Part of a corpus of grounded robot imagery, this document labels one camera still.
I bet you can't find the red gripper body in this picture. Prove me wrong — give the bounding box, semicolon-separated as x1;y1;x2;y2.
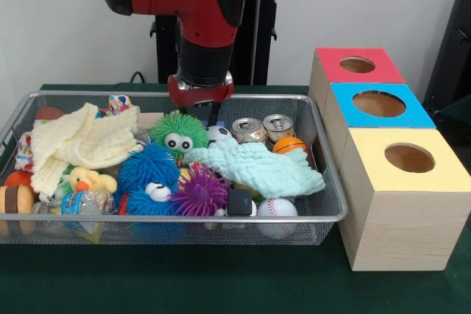
167;71;235;109

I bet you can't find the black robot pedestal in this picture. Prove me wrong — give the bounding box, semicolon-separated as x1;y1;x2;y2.
149;0;296;86

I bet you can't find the mint green cloth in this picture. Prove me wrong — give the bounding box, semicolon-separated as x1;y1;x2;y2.
183;138;327;200

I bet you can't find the blue spiky ball with eyes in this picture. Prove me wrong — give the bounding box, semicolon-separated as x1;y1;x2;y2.
123;180;180;216

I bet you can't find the cream yellow cloth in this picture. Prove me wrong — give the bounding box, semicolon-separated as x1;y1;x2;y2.
29;102;145;203

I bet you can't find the silver drink can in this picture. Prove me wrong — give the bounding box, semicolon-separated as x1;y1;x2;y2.
263;114;297;143
230;118;267;145

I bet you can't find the green spiky ball with eyes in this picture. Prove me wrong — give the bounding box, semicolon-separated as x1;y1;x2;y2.
149;113;210;154

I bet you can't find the black upright panel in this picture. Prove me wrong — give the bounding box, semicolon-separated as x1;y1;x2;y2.
422;0;471;113

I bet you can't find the purple spiky ball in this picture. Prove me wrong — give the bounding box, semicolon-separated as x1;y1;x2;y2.
169;168;232;218

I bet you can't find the yellow plush duck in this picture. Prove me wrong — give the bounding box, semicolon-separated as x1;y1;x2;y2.
68;166;118;194

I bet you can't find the small orange basketball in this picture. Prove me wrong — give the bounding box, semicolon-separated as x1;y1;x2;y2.
272;136;308;156

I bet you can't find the silver mesh bin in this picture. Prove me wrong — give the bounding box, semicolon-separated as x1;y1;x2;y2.
0;90;349;247

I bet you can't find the dark green table cloth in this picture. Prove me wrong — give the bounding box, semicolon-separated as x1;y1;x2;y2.
0;83;471;314
436;93;471;135

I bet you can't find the wooden box with three holes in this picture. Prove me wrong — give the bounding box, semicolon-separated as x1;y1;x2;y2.
308;47;471;273

